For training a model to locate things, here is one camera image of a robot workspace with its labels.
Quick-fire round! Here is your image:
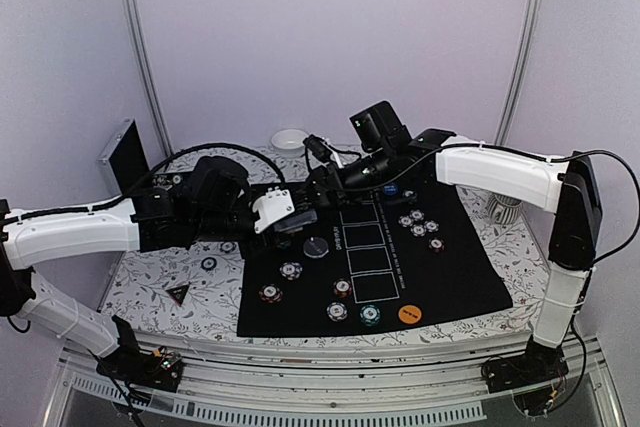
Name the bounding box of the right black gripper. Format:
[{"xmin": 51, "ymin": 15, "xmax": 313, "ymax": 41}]
[{"xmin": 297, "ymin": 145, "xmax": 397, "ymax": 211}]

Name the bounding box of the white poker chip stack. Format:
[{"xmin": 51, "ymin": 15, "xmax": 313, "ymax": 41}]
[{"xmin": 219, "ymin": 241, "xmax": 237, "ymax": 254}]

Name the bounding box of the green poker chip stack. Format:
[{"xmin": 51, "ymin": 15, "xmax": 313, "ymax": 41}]
[{"xmin": 200, "ymin": 257, "xmax": 218, "ymax": 272}]

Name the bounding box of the white chip cluster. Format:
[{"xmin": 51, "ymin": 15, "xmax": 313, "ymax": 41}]
[
  {"xmin": 410, "ymin": 225, "xmax": 426, "ymax": 237},
  {"xmin": 425, "ymin": 221, "xmax": 439, "ymax": 232},
  {"xmin": 409, "ymin": 210, "xmax": 425, "ymax": 222}
]

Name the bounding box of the red chip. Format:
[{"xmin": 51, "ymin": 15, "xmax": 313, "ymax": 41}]
[
  {"xmin": 333, "ymin": 279, "xmax": 352, "ymax": 298},
  {"xmin": 428, "ymin": 238, "xmax": 445, "ymax": 253},
  {"xmin": 259, "ymin": 284, "xmax": 283, "ymax": 304}
]

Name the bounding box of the clear dealer button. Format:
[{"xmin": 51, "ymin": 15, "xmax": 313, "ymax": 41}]
[{"xmin": 303, "ymin": 237, "xmax": 330, "ymax": 260}]

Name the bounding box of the orange big blind button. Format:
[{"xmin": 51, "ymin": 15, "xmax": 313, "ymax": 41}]
[{"xmin": 398, "ymin": 305, "xmax": 422, "ymax": 325}]

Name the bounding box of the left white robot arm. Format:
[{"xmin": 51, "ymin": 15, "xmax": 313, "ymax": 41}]
[{"xmin": 1, "ymin": 156, "xmax": 310, "ymax": 381}]

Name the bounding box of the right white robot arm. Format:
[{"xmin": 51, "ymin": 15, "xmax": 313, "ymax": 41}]
[{"xmin": 303, "ymin": 101, "xmax": 602, "ymax": 383}]

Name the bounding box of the silver poker chip case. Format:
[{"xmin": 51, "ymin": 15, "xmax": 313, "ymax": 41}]
[{"xmin": 99, "ymin": 119, "xmax": 191, "ymax": 198}]

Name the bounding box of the white ceramic bowl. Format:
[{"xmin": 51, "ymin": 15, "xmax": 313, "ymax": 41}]
[{"xmin": 271, "ymin": 129, "xmax": 308, "ymax": 158}]

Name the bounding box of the black triangular marker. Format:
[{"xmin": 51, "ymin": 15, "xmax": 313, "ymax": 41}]
[{"xmin": 165, "ymin": 284, "xmax": 190, "ymax": 306}]

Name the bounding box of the black poker mat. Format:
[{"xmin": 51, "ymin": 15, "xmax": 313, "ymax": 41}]
[{"xmin": 237, "ymin": 181, "xmax": 512, "ymax": 338}]

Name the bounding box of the white ribbed cup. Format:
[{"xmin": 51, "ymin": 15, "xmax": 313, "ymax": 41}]
[{"xmin": 487, "ymin": 195, "xmax": 523, "ymax": 225}]

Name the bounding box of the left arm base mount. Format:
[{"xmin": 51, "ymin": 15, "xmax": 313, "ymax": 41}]
[{"xmin": 97, "ymin": 347, "xmax": 184, "ymax": 393}]

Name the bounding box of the right aluminium frame post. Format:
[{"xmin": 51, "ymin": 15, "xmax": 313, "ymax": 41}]
[{"xmin": 494, "ymin": 0, "xmax": 542, "ymax": 146}]

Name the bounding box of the aluminium frame post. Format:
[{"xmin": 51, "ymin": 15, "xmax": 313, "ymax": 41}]
[
  {"xmin": 122, "ymin": 0, "xmax": 174, "ymax": 156},
  {"xmin": 494, "ymin": 0, "xmax": 542, "ymax": 146}
]

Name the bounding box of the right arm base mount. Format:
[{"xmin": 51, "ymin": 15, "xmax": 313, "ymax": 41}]
[{"xmin": 481, "ymin": 338, "xmax": 569, "ymax": 393}]

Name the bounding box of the left aluminium frame post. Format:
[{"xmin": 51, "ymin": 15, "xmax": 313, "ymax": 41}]
[{"xmin": 122, "ymin": 0, "xmax": 174, "ymax": 156}]

